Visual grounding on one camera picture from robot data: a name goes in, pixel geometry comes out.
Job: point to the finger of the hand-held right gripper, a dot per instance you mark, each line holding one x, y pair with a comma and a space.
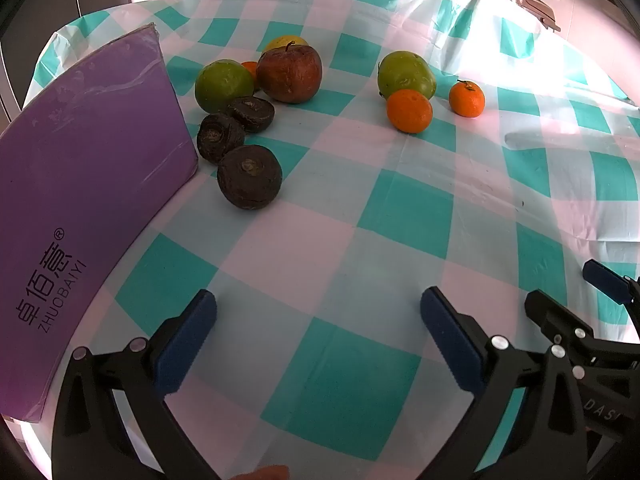
606, 280
550, 317

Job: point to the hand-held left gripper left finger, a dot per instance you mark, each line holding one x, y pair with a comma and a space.
187, 332

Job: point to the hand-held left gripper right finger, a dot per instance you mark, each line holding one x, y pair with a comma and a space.
447, 335

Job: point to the purple cardboard box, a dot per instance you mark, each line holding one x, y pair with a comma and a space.
85, 170

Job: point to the orange tangerine with stem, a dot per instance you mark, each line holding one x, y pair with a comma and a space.
467, 99

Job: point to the green round fruit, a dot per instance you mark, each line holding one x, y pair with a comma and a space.
222, 85
406, 74

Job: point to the person's left hand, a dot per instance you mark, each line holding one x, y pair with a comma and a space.
265, 473

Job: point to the teal white checkered tablecloth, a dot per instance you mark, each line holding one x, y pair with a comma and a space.
360, 260

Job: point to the dark water chestnut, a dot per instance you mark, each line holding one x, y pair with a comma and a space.
218, 137
251, 112
249, 176

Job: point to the small orange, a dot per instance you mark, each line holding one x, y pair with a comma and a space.
250, 69

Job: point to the dark red apple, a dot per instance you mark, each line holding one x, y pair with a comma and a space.
290, 74

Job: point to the grey electric griddle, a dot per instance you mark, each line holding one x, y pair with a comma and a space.
525, 0

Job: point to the yellow fruit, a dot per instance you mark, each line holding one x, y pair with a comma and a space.
286, 41

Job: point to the grey metal door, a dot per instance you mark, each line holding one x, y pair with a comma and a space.
60, 5

